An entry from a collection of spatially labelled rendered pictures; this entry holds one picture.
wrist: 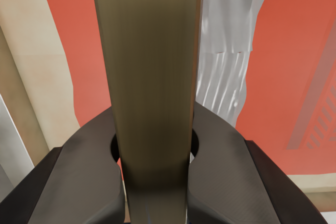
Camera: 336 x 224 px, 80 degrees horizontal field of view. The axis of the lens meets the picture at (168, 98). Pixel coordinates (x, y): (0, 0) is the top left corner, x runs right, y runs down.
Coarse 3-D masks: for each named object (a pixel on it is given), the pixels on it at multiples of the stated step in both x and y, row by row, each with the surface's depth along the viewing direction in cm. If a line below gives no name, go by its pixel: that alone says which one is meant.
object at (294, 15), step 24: (48, 0) 19; (72, 0) 19; (264, 0) 20; (288, 0) 20; (312, 0) 20; (72, 24) 20; (96, 24) 20; (264, 24) 21; (288, 24) 21; (312, 24) 21; (72, 48) 21; (96, 48) 21; (264, 48) 22; (288, 48) 22; (312, 48) 22
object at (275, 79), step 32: (96, 64) 22; (256, 64) 23; (288, 64) 23; (96, 96) 24; (256, 96) 25; (288, 96) 25; (256, 128) 28; (288, 128) 28; (288, 160) 31; (320, 160) 31
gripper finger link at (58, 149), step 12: (48, 156) 8; (36, 168) 8; (48, 168) 8; (24, 180) 7; (36, 180) 7; (12, 192) 7; (24, 192) 7; (36, 192) 7; (0, 204) 6; (12, 204) 6; (24, 204) 6; (0, 216) 6; (12, 216) 6; (24, 216) 6
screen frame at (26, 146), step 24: (0, 48) 20; (0, 72) 20; (0, 96) 20; (24, 96) 23; (0, 120) 21; (24, 120) 23; (0, 144) 22; (24, 144) 23; (24, 168) 24; (312, 192) 35
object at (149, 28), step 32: (96, 0) 5; (128, 0) 5; (160, 0) 5; (192, 0) 5; (128, 32) 6; (160, 32) 6; (192, 32) 6; (128, 64) 6; (160, 64) 6; (192, 64) 6; (128, 96) 6; (160, 96) 7; (192, 96) 7; (128, 128) 7; (160, 128) 7; (128, 160) 8; (160, 160) 8; (128, 192) 9; (160, 192) 9
